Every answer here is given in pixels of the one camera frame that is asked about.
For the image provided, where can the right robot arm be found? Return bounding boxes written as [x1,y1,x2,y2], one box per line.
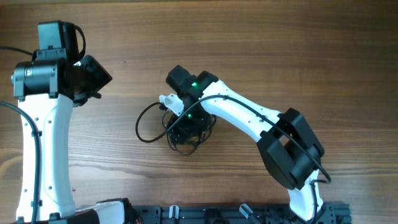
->
[159,65,325,223]

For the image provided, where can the left camera black cable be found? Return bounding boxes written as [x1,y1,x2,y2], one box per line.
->
[0,45,43,224]

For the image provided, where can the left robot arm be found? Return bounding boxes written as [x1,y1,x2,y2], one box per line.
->
[12,21,132,223]

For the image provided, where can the black usb cables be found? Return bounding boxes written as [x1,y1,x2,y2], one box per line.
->
[160,108,218,156]

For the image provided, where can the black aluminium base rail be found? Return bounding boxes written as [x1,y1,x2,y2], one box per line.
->
[134,203,353,224]

